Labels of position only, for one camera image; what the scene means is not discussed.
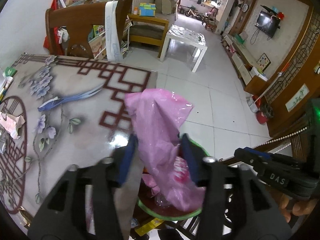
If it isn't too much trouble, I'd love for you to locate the pink plastic bag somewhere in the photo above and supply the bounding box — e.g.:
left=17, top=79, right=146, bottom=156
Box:
left=124, top=88, right=204, bottom=211

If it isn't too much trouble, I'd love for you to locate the right hand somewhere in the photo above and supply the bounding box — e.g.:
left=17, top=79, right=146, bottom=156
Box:
left=279, top=194, right=318, bottom=223

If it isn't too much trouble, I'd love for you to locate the red bucket green rim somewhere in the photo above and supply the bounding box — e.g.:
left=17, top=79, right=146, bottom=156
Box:
left=137, top=139, right=209, bottom=221

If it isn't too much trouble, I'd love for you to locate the yellow package on floor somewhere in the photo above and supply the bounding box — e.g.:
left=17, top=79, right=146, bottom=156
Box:
left=135, top=218, right=165, bottom=236

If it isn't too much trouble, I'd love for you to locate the low tv cabinet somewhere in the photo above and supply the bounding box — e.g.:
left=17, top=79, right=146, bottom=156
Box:
left=221, top=35, right=268, bottom=96

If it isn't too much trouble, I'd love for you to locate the framed geometric picture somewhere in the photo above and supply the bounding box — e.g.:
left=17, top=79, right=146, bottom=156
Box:
left=257, top=53, right=271, bottom=72

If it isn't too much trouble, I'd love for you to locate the green small box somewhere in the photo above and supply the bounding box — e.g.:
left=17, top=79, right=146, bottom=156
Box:
left=4, top=67, right=17, bottom=77

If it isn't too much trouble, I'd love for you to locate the red garment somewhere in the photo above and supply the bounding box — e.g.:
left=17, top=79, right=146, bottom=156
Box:
left=43, top=0, right=79, bottom=55

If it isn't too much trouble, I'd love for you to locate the white cloth strip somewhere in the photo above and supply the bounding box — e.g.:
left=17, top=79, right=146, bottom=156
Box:
left=105, top=1, right=123, bottom=62

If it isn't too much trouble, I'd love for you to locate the white book rack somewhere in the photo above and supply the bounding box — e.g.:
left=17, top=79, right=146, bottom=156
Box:
left=64, top=0, right=132, bottom=59

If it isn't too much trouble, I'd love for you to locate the white side table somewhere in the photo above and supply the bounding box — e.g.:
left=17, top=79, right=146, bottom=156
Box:
left=159, top=24, right=208, bottom=73

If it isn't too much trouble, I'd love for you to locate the dark wooden chair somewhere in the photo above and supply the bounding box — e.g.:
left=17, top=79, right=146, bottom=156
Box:
left=44, top=0, right=133, bottom=59

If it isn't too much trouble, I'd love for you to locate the wooden bench sofa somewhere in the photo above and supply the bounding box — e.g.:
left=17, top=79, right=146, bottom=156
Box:
left=129, top=0, right=177, bottom=56

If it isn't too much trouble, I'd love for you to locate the balance bike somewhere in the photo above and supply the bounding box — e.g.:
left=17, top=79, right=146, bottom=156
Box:
left=184, top=7, right=203, bottom=21

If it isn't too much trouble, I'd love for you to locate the colourful toy box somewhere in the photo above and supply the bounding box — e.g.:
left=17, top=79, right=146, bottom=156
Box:
left=139, top=3, right=156, bottom=17

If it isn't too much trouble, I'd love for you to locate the wall television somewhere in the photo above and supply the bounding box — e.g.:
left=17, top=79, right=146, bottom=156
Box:
left=255, top=11, right=280, bottom=38

